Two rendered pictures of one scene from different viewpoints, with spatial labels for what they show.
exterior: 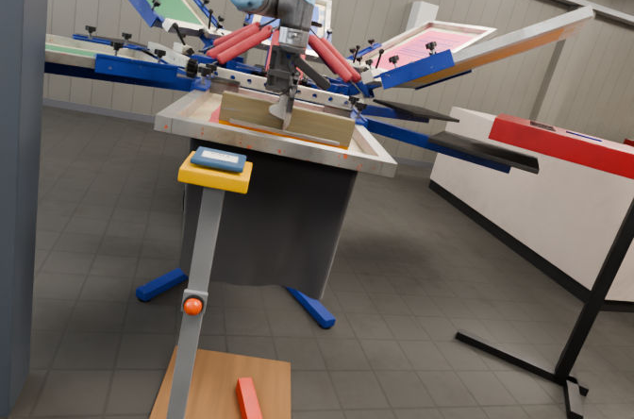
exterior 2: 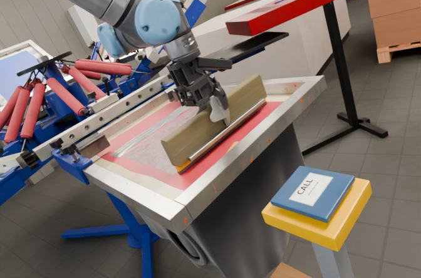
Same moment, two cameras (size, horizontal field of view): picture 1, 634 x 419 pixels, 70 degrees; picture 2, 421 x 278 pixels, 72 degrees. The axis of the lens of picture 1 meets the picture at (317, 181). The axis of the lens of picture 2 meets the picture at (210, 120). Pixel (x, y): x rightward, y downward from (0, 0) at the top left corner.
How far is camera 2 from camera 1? 74 cm
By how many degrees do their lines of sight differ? 26
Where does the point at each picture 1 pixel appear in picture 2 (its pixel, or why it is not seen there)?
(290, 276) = not seen: hidden behind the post
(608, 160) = not seen: outside the picture
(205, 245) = (346, 270)
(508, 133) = (261, 24)
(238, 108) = (187, 143)
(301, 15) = (182, 18)
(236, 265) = (270, 252)
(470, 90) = not seen: hidden behind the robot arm
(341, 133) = (257, 91)
